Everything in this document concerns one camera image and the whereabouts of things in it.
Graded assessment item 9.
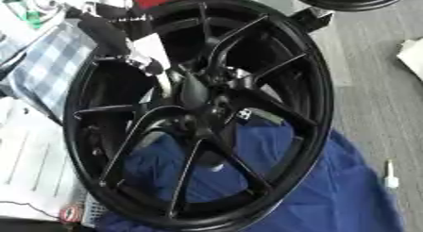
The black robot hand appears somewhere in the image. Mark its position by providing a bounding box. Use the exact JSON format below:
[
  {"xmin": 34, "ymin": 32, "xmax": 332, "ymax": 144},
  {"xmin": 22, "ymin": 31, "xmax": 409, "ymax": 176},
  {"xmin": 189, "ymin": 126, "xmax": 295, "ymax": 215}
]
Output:
[{"xmin": 76, "ymin": 13, "xmax": 167, "ymax": 76}]

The black spoked wheel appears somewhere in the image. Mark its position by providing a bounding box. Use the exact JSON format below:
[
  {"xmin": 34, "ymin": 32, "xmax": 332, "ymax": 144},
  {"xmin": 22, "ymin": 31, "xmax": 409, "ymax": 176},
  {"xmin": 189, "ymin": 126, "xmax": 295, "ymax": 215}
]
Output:
[{"xmin": 60, "ymin": 0, "xmax": 336, "ymax": 232}]

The white slotted panel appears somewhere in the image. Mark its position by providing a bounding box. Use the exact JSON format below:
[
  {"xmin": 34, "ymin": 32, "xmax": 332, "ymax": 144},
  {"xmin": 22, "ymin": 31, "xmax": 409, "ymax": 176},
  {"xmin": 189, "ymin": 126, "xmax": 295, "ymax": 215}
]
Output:
[{"xmin": 0, "ymin": 96, "xmax": 90, "ymax": 222}]

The pale mesh basket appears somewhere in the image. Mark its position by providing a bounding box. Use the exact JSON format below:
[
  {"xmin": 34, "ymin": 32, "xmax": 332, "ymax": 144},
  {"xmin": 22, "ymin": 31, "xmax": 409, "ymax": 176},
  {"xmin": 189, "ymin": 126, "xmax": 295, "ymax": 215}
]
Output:
[{"xmin": 79, "ymin": 192, "xmax": 112, "ymax": 229}]

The red and white round tag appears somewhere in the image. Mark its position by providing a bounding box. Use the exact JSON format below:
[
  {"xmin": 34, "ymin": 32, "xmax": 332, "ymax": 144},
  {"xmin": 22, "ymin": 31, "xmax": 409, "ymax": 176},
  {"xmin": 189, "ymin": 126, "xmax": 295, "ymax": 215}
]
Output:
[{"xmin": 58, "ymin": 205, "xmax": 83, "ymax": 224}]

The black stand block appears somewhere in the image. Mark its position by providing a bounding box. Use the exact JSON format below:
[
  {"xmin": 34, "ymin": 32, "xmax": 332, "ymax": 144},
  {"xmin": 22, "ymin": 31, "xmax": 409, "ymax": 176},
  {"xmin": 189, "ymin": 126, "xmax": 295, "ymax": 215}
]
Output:
[{"xmin": 287, "ymin": 6, "xmax": 336, "ymax": 34}]

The white flat object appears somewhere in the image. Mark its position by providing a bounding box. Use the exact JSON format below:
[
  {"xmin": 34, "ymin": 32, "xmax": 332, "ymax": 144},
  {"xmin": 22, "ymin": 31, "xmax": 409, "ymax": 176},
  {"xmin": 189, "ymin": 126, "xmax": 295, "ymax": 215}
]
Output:
[{"xmin": 395, "ymin": 37, "xmax": 423, "ymax": 74}]

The thin black cable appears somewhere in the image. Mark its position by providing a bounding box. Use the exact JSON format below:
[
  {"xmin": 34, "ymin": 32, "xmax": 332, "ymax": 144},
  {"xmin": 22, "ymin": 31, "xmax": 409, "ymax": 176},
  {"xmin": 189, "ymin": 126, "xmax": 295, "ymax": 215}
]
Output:
[{"xmin": 0, "ymin": 199, "xmax": 63, "ymax": 220}]

